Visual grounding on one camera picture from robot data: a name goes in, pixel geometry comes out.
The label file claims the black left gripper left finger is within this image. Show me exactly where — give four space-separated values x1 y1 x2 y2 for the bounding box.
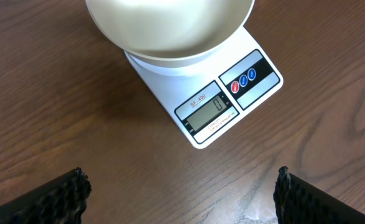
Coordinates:
0 167 92 224

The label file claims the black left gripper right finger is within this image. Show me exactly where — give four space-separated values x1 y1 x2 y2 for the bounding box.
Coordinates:
273 166 365 224

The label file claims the white digital kitchen scale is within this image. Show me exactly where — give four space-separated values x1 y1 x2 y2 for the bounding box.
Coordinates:
126 27 284 149

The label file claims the cream ceramic bowl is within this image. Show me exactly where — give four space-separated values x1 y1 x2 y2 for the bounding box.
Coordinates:
86 0 254 67

